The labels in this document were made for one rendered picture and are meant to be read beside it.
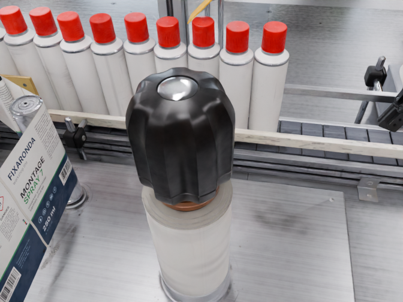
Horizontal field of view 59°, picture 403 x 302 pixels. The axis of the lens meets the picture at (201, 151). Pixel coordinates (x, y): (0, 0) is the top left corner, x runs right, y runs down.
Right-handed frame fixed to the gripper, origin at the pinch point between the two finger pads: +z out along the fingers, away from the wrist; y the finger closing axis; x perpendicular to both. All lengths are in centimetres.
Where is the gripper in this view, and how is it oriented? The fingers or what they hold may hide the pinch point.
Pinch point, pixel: (393, 117)
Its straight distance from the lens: 64.6
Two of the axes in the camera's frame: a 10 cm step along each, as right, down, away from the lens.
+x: 9.3, 3.4, 1.1
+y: -1.8, 7.2, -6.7
